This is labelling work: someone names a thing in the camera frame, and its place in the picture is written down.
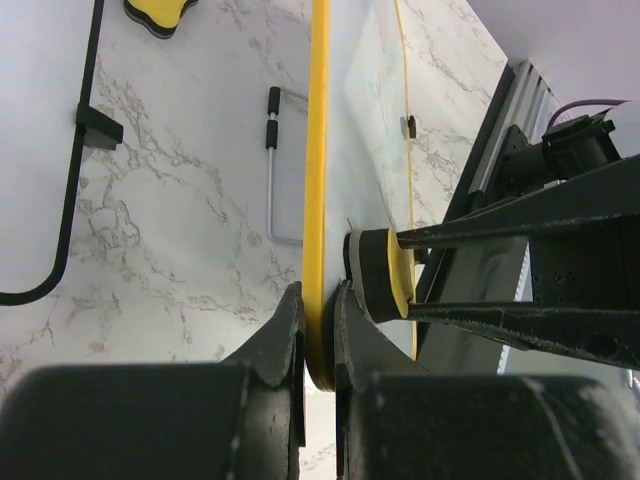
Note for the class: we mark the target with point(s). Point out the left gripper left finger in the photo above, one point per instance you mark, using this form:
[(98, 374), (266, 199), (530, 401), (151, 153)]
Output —
[(274, 355)]

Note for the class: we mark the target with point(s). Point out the white slotted cable duct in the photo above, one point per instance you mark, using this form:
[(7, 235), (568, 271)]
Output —
[(523, 293)]

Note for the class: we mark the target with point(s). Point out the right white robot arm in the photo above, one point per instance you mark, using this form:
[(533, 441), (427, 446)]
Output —
[(566, 151)]

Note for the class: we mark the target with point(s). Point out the metal wire board stand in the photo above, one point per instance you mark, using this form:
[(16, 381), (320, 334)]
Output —
[(271, 143)]

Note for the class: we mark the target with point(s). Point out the aluminium front rail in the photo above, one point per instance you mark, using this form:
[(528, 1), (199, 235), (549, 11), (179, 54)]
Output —
[(522, 98)]

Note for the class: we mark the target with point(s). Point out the yellow black eraser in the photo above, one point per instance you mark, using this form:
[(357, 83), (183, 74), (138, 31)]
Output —
[(381, 273), (160, 17)]

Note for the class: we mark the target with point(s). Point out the black framed whiteboard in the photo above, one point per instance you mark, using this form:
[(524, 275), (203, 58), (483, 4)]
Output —
[(48, 53)]

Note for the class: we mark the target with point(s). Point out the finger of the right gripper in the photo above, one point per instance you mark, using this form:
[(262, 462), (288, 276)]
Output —
[(602, 195), (603, 336)]

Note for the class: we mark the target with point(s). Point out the black framed board clip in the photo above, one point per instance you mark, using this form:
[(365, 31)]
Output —
[(98, 130)]

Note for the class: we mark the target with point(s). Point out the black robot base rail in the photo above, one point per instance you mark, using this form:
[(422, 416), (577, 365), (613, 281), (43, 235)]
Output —
[(593, 241)]

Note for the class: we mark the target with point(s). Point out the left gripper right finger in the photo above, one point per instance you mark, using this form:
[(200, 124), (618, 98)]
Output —
[(367, 363)]

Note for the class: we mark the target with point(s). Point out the yellow framed whiteboard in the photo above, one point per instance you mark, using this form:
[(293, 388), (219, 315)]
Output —
[(358, 163)]

